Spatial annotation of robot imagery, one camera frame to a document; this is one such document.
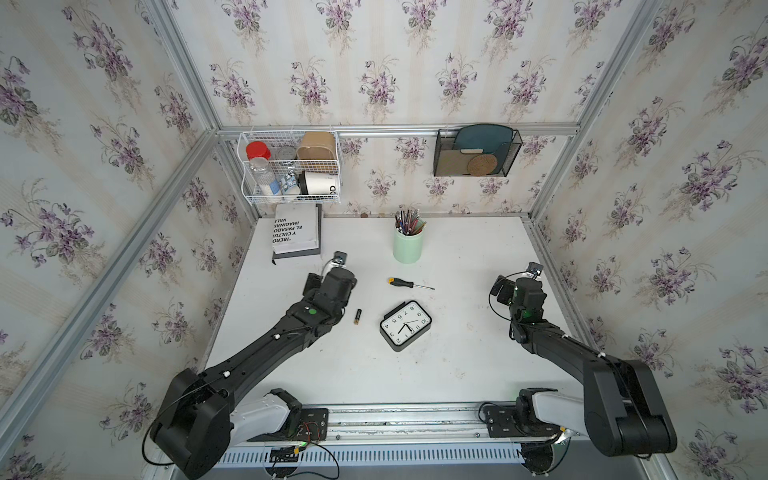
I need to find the black handled screwdriver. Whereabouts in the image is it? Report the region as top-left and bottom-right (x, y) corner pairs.
(387, 277), (435, 291)

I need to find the black square alarm clock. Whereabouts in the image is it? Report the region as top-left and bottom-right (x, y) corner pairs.
(379, 300), (433, 352)

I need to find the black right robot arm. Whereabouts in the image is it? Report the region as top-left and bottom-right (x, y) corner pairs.
(489, 275), (678, 457)

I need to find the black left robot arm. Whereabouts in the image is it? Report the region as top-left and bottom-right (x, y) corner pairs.
(145, 267), (357, 479)

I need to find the grey book underneath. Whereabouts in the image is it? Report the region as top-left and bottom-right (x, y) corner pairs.
(271, 203), (324, 266)

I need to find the white book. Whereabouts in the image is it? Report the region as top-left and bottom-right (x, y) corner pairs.
(271, 202), (320, 254)

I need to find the green pencil cup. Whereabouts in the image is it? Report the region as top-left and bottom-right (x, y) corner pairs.
(393, 227), (423, 264)

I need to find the coloured pencils bundle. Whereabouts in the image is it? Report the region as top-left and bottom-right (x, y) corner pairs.
(394, 208), (426, 236)

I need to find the round cork coaster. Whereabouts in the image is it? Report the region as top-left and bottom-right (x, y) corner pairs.
(466, 154), (498, 177)

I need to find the clear plastic bottle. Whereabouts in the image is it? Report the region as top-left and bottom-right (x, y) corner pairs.
(249, 157), (282, 197)

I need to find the teal folder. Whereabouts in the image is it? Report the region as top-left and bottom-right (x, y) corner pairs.
(453, 123), (516, 177)

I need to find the red lidded jar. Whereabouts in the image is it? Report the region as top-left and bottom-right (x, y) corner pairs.
(245, 141), (272, 160)

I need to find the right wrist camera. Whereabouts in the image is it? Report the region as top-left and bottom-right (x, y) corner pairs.
(525, 262), (543, 278)

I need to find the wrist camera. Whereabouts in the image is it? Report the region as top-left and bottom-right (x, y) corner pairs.
(525, 262), (543, 278)
(331, 251), (348, 268)

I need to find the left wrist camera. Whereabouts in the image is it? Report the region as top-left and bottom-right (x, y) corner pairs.
(331, 251), (348, 268)

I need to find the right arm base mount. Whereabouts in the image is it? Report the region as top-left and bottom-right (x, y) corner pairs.
(477, 388), (561, 439)

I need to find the white wire basket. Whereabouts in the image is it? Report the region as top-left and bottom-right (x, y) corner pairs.
(237, 128), (342, 205)

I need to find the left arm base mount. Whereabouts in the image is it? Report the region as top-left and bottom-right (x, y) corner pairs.
(246, 388), (330, 442)

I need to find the black mesh wall organizer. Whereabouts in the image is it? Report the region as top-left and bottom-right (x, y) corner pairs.
(433, 127), (523, 178)

